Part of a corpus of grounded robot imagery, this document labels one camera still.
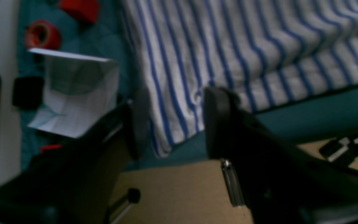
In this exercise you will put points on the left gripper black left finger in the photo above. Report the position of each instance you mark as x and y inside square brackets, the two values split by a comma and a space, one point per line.
[73, 184]

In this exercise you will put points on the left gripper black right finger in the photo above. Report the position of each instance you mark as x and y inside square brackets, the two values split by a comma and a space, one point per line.
[279, 183]

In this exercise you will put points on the blue white striped T-shirt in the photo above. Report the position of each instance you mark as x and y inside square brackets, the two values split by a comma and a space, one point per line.
[269, 52]

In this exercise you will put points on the white folded paper sheet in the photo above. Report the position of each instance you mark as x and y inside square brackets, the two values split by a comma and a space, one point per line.
[78, 90]

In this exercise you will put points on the small black square box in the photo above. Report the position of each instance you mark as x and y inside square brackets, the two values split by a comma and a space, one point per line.
[28, 92]

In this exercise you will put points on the red tape roll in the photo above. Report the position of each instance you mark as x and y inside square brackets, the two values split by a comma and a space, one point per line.
[43, 34]

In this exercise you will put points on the red cube block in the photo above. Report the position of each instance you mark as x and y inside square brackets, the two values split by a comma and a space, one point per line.
[86, 11]

